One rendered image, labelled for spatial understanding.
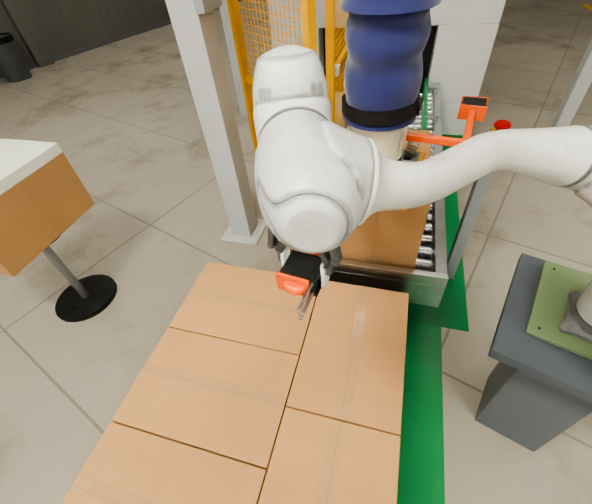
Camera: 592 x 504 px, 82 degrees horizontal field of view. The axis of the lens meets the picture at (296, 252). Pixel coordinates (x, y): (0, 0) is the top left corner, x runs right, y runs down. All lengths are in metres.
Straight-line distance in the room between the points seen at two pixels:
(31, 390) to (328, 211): 2.35
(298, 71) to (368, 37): 0.54
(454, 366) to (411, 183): 1.74
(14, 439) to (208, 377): 1.27
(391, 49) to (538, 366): 1.00
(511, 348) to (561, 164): 0.75
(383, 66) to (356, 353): 0.98
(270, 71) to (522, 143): 0.39
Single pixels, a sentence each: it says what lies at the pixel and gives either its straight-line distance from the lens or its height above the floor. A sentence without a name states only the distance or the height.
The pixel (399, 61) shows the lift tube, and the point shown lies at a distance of 0.99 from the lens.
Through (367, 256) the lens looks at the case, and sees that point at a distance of 1.63.
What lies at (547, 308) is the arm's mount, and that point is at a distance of 1.44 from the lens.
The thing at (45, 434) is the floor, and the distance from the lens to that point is 2.35.
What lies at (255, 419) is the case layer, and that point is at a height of 0.54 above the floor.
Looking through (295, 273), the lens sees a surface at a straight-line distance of 0.69.
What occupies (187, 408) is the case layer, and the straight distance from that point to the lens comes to 1.41.
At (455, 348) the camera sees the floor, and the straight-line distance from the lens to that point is 2.15.
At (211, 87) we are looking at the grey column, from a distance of 2.12.
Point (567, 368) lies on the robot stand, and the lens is 1.35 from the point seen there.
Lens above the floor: 1.78
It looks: 45 degrees down
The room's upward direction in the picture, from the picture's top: 7 degrees counter-clockwise
